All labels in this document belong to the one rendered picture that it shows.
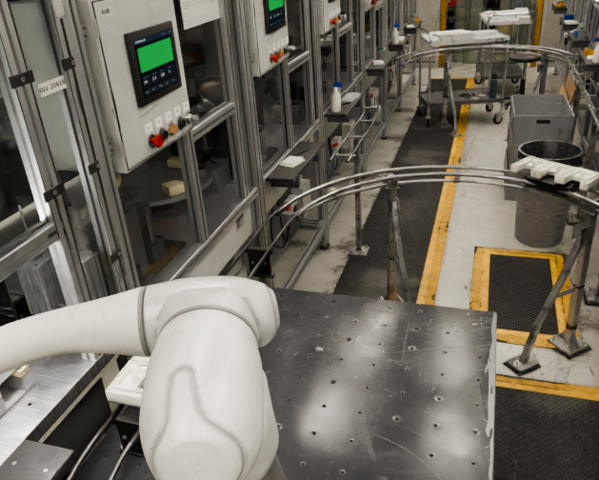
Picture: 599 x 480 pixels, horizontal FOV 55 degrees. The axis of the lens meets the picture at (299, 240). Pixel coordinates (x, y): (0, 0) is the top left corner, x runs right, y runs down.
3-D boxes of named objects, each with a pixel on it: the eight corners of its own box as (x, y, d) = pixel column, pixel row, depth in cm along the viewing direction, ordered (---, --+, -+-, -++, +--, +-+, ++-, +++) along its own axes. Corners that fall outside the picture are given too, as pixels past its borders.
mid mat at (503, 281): (582, 352, 285) (583, 350, 285) (466, 338, 302) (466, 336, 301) (565, 254, 369) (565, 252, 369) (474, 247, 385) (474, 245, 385)
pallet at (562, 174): (509, 182, 279) (510, 162, 274) (525, 173, 287) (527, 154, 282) (584, 203, 254) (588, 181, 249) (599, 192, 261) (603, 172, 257)
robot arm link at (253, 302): (148, 261, 84) (131, 315, 72) (272, 249, 85) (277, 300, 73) (164, 334, 90) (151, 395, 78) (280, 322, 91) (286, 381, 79)
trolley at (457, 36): (425, 130, 612) (428, 33, 568) (414, 114, 662) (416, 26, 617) (508, 124, 611) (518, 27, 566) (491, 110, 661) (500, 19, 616)
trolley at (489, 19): (529, 98, 689) (540, 11, 644) (479, 100, 699) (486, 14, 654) (518, 82, 763) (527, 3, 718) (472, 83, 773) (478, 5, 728)
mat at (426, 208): (429, 329, 310) (429, 327, 310) (323, 315, 328) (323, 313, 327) (475, 77, 800) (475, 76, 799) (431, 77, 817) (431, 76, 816)
